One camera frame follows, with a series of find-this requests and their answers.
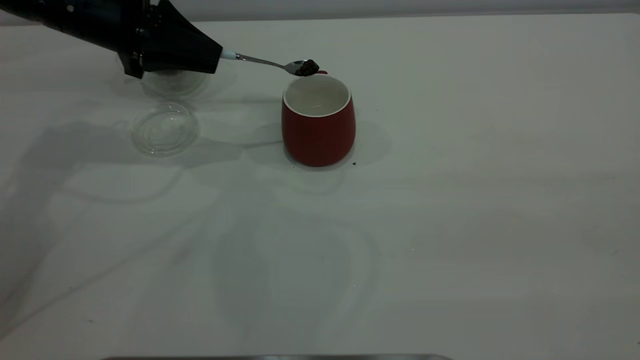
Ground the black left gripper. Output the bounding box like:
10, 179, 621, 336
60, 0, 224, 79

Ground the spoon with pale blue handle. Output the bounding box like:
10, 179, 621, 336
221, 49, 313, 77

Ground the small coffee bean clump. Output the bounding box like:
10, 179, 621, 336
295, 59, 321, 77

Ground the red ceramic mug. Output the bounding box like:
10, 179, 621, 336
281, 70, 357, 168

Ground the clear double-wall glass cup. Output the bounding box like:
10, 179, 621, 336
118, 54, 211, 99

